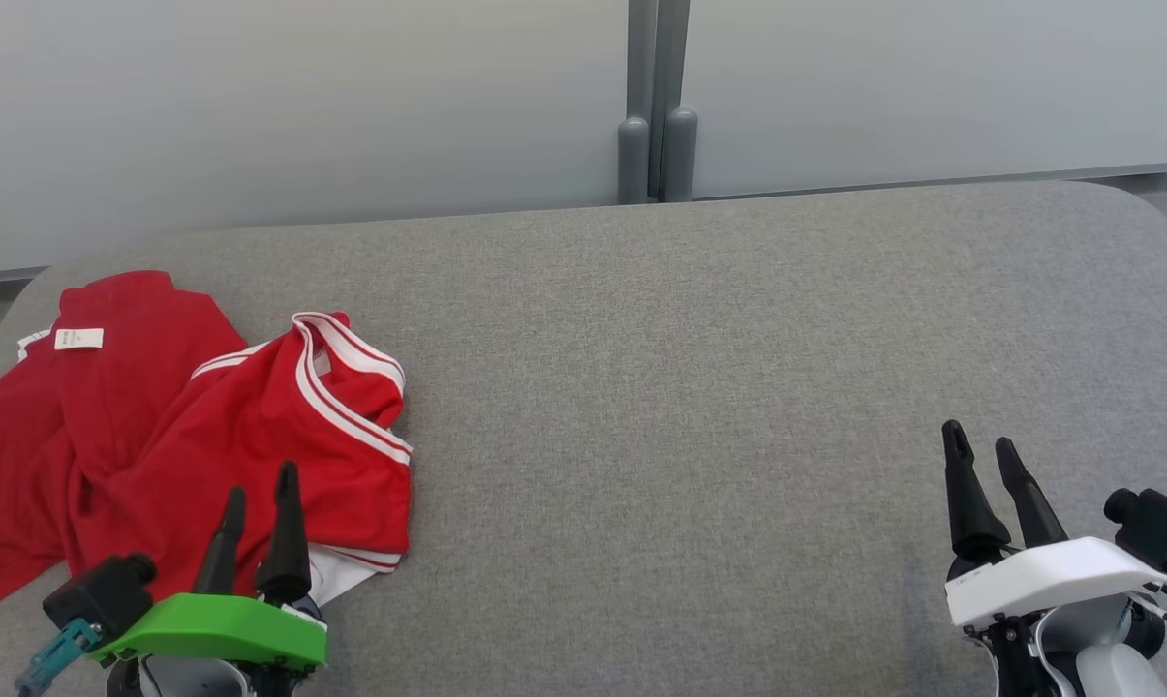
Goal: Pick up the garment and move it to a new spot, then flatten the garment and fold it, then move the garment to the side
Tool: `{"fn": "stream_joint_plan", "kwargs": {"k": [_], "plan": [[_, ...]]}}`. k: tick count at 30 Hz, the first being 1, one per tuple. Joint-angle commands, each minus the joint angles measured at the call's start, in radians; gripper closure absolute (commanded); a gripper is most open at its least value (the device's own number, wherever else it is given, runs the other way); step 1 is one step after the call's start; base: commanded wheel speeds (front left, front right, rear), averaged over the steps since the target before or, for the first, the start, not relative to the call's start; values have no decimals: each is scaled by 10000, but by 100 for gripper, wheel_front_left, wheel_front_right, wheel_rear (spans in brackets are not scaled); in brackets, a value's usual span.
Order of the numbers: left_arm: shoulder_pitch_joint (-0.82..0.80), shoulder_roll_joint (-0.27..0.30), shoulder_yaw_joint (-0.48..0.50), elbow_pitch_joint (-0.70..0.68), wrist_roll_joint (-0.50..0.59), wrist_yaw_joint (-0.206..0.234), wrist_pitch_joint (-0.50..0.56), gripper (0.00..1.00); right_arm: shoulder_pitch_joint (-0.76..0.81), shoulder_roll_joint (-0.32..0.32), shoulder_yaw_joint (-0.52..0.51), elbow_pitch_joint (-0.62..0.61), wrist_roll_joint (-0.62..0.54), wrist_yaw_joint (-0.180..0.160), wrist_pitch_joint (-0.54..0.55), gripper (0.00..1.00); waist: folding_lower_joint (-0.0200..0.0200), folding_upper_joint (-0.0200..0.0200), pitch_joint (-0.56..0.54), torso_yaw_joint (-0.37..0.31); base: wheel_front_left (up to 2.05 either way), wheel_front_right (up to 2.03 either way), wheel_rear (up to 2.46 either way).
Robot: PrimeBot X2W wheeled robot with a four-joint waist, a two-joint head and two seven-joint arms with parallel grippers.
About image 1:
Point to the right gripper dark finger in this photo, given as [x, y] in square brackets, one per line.
[1033, 508]
[968, 503]

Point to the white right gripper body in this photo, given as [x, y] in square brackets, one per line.
[1058, 581]

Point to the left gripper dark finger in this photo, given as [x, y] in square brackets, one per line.
[286, 542]
[223, 552]

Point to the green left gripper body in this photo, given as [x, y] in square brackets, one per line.
[215, 629]

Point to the red shirt white striped sleeves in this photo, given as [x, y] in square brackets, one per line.
[254, 436]

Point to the red shorts white side stripe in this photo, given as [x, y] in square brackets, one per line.
[12, 484]

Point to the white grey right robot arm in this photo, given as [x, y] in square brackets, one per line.
[1106, 668]

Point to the grey fabric sofa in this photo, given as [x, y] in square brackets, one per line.
[690, 387]

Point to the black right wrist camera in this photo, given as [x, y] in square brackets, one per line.
[1159, 528]

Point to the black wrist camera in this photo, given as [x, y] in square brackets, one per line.
[99, 600]
[1159, 528]

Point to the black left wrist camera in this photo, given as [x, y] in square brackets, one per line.
[99, 600]

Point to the grey partition base rail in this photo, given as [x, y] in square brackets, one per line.
[2, 276]

